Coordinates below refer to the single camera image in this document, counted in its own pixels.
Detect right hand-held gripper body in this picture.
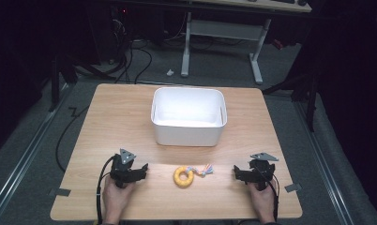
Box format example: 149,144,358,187
248,152,280,192

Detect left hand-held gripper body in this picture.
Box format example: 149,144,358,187
109,148,138,189

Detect yellow ring toy with rope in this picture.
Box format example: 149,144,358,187
173,163,215,189

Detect white plastic bin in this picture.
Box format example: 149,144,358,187
150,86,229,148

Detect grey tape piece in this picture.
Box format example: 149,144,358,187
48,187,72,198
284,182,303,193

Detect black metal stand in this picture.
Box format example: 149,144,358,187
47,54,119,113
261,69,321,133

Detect small red object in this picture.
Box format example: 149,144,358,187
271,38,285,51

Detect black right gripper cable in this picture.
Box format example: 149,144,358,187
257,168,280,223

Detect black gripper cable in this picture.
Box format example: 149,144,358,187
95,156,116,225
257,168,280,223

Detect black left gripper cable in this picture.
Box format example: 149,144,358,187
95,156,116,225

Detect metal floor rail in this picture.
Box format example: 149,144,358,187
294,99,356,225
0,82,72,219

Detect black floor cable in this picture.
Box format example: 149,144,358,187
54,105,91,173

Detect bundle of black cables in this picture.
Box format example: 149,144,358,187
110,7,155,85

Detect white metal desk frame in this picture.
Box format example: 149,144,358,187
180,0,313,85

